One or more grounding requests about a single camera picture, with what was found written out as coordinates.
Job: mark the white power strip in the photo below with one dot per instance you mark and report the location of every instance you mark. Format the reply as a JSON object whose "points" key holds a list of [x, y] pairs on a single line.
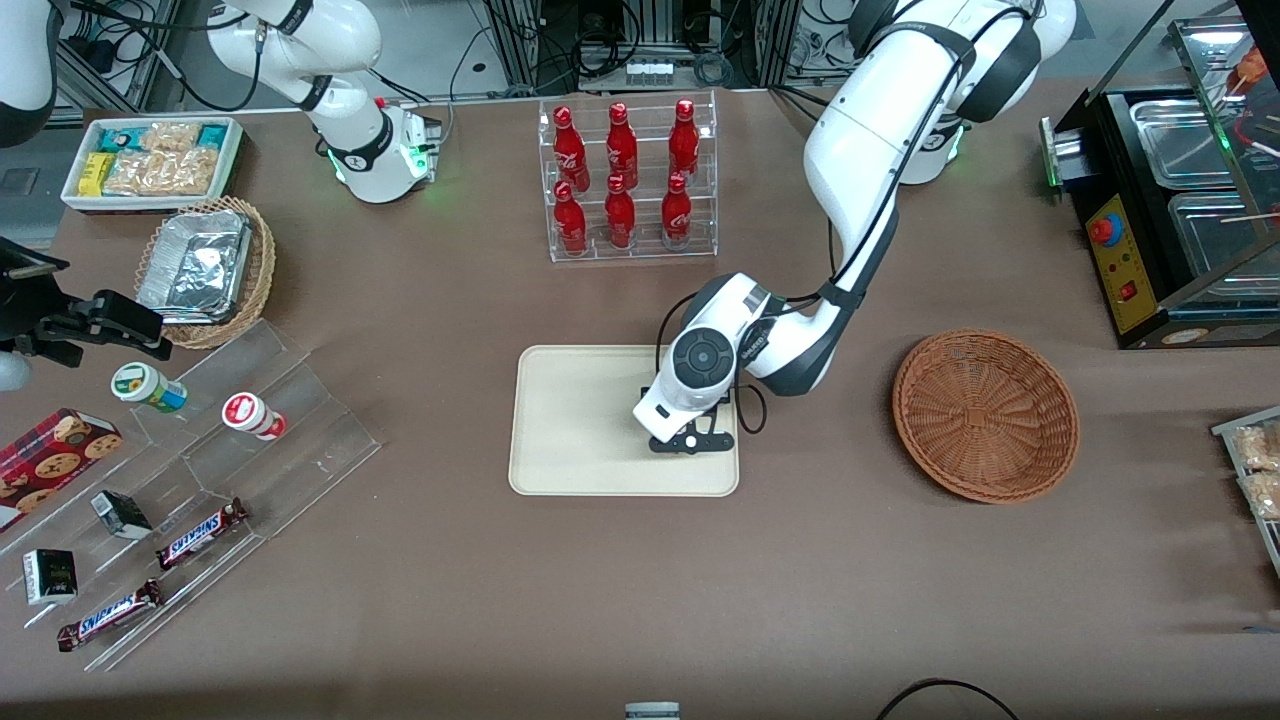
{"points": [[648, 70]]}

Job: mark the brown snickers bar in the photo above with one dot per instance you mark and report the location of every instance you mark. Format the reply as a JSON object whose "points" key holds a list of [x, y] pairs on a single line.
{"points": [[200, 533], [108, 615]]}

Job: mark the red cola bottle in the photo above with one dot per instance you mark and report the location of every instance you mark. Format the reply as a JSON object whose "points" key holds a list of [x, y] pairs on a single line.
{"points": [[570, 150], [677, 215], [684, 142], [570, 225], [621, 148], [620, 220]]}

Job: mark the clear cracker bag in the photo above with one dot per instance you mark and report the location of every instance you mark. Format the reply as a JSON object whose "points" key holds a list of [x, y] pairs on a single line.
{"points": [[165, 173], [170, 136]]}

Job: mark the black food warmer appliance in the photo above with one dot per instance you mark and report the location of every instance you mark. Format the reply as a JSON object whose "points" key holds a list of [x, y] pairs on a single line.
{"points": [[1140, 280]]}

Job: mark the light wicker basket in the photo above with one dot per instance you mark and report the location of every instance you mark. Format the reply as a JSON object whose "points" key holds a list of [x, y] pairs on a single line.
{"points": [[258, 280]]}

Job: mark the red lidded yogurt cup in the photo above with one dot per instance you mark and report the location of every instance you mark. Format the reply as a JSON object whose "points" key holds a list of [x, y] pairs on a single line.
{"points": [[250, 414]]}

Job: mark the silver foil tray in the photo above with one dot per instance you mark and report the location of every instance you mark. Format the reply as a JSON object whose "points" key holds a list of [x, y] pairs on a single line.
{"points": [[195, 265]]}

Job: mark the white rectangular snack bin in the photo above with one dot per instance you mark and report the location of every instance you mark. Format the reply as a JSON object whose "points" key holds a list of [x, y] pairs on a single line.
{"points": [[72, 200]]}

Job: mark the red plaid cookie box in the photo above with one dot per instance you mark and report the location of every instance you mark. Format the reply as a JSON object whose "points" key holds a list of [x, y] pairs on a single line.
{"points": [[50, 465]]}

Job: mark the brown round wicker basket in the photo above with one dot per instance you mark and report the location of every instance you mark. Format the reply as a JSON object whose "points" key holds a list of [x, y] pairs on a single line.
{"points": [[985, 415]]}

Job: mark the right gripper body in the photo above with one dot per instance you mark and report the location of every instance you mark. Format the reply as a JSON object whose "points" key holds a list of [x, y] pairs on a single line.
{"points": [[42, 318]]}

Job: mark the clear acrylic bottle rack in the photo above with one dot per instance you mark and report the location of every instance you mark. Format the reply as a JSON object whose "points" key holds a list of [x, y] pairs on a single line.
{"points": [[645, 255]]}

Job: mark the beige plastic tray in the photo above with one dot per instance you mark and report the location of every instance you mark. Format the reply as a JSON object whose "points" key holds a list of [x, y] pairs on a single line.
{"points": [[580, 420]]}

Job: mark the clear bagged pastry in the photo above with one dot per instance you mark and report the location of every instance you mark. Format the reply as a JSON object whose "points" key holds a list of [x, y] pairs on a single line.
{"points": [[1265, 495], [1258, 447]]}

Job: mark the yellow snack pack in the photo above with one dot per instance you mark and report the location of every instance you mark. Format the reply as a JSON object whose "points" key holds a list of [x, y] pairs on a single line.
{"points": [[95, 173]]}

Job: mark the grey metal snack tray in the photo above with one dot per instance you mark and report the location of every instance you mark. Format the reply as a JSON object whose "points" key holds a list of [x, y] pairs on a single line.
{"points": [[1262, 540]]}

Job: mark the clear acrylic stepped stand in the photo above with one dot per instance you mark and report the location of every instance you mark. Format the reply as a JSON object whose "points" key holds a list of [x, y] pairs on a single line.
{"points": [[300, 440]]}

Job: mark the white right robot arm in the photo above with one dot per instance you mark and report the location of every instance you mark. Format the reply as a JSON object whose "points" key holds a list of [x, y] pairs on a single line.
{"points": [[350, 40]]}

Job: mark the teal snack pack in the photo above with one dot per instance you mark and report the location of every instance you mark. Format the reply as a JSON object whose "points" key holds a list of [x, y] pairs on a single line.
{"points": [[122, 138], [213, 136]]}

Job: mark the green lidded yogurt cup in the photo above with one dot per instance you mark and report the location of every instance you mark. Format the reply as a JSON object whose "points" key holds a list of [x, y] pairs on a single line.
{"points": [[145, 386]]}

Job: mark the small grey box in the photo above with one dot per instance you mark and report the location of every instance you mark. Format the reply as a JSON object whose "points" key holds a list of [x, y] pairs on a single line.
{"points": [[652, 711]]}

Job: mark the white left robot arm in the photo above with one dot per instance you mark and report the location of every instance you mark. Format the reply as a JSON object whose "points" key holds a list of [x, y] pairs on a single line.
{"points": [[860, 150]]}

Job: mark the small black white box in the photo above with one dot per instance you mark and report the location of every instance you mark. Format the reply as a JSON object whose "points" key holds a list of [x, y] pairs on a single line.
{"points": [[50, 577]]}

